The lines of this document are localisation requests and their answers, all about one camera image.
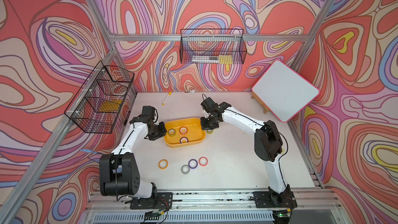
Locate yellow plastic storage box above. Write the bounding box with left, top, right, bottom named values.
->
left=164, top=118, right=206, bottom=148

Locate purple tape roll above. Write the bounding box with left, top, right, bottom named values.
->
left=188, top=159, right=199, bottom=170
left=180, top=137, right=189, bottom=144

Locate orange tape roll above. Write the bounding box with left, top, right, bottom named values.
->
left=158, top=159, right=169, bottom=170

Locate red tape roll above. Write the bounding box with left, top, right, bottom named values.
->
left=179, top=127, right=188, bottom=135
left=199, top=157, right=208, bottom=167

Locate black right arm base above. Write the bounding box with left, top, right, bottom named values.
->
left=249, top=188, right=297, bottom=209

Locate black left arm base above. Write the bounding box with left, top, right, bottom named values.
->
left=125, top=192, right=173, bottom=210

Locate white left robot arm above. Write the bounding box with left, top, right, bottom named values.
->
left=99, top=106, right=167, bottom=199

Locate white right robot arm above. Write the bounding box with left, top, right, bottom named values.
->
left=200, top=94, right=297, bottom=211

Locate grey clear tape roll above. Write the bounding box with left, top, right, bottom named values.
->
left=181, top=165, right=190, bottom=175

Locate yellow capped white marker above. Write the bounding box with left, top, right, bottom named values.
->
left=162, top=92, right=172, bottom=105

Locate yellow block in basket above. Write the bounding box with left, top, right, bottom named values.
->
left=98, top=100, right=122, bottom=113

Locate yellow item in back basket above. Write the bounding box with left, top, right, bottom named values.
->
left=218, top=55, right=234, bottom=64

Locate blue cloth bundle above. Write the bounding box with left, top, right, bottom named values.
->
left=80, top=149, right=103, bottom=163

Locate white board pink edge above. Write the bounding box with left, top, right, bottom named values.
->
left=252, top=61, right=320, bottom=122

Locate black wire basket left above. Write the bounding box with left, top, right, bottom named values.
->
left=64, top=61, right=135, bottom=134

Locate black wire basket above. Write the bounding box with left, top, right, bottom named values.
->
left=64, top=61, right=135, bottom=134
left=179, top=27, right=247, bottom=64

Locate black wire basket back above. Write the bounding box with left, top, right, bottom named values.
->
left=179, top=27, right=247, bottom=64

